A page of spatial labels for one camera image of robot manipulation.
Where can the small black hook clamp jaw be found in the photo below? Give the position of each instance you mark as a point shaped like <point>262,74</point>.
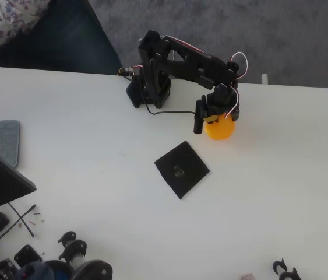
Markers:
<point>68,237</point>

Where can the black square pad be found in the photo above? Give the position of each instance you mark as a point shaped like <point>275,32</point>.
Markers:
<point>187,181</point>

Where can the motor controller board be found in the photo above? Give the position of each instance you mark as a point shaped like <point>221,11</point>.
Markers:
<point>127,70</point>

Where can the small white post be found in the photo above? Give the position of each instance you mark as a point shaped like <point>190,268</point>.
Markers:
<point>264,78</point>

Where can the dark round cap red dot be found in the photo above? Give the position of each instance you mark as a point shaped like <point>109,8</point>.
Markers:
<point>35,271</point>

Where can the black electronics board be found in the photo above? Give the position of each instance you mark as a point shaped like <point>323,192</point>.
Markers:
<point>6,266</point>

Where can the black stick camera yellow tape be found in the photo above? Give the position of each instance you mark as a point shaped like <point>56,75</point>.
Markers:
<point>198,119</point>

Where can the black plate with holes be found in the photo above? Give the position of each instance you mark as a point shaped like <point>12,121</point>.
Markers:
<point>27,256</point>

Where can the seated person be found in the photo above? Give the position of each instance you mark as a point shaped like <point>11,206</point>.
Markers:
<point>64,43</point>

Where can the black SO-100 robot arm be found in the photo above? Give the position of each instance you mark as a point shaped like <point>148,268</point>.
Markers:
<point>187,67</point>

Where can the white floral shirt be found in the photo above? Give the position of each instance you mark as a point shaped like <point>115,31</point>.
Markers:
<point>12,17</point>

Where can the large black hook clamp jaw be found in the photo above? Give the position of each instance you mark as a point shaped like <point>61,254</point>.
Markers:
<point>76,249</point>

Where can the black round clamp pad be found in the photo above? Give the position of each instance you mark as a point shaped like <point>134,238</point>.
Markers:
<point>93,269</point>

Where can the yellow rubber duck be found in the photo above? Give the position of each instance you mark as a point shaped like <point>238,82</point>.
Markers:
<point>220,131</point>

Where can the black clamp body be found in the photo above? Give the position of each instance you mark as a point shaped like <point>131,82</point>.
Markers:
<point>293,275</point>

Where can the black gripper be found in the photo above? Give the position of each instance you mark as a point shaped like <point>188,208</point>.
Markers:
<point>214,111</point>

